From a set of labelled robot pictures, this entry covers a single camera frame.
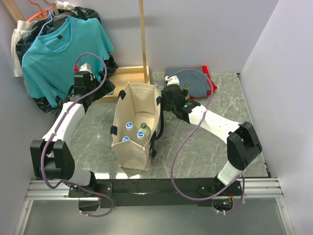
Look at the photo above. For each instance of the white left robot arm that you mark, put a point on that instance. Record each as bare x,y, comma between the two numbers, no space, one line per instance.
51,157

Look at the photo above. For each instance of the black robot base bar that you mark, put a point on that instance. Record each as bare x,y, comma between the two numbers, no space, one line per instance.
153,192

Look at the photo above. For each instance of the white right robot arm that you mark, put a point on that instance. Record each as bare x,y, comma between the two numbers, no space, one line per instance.
243,144

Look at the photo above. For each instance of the clear bottle blue cap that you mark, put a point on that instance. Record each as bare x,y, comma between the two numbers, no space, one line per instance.
130,130
141,138
125,139

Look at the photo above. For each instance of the wooden rack post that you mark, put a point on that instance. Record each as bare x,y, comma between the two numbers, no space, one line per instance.
14,10
143,42

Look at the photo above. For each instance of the aluminium rail frame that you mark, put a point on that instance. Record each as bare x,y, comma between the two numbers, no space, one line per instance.
254,188

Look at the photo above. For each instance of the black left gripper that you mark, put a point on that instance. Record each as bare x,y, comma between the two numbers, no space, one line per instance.
99,95

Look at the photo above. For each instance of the wooden rack left post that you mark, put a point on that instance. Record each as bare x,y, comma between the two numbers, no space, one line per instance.
14,10

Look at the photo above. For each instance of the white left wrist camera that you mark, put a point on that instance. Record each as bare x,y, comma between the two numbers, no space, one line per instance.
84,67

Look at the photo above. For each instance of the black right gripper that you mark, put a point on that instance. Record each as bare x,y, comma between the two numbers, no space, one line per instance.
164,106

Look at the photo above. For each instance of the green glass bottle yellow label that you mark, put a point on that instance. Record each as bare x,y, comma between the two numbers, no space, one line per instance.
185,92

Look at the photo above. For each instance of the orange clothes hanger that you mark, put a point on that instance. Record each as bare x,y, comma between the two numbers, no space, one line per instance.
39,13

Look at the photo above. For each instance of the red folded garment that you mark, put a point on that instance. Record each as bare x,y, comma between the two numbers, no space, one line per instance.
210,83

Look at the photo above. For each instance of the light blue wire hanger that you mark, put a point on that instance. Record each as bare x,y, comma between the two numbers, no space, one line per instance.
46,26

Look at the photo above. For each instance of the grey folded garment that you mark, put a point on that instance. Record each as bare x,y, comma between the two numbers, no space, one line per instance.
184,77

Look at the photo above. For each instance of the beige canvas tote bag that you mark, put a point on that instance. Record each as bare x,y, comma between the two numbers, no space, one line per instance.
137,103

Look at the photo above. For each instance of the wooden clothes hanger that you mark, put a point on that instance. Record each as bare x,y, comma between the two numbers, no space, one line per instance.
55,13

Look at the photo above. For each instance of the clear bottle green cap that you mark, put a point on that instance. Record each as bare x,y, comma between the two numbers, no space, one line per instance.
146,129

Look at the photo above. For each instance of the wooden rack base tray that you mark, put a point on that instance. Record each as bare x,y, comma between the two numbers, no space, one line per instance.
123,75

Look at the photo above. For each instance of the turquoise t-shirt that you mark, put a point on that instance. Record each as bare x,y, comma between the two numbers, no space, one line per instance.
48,65

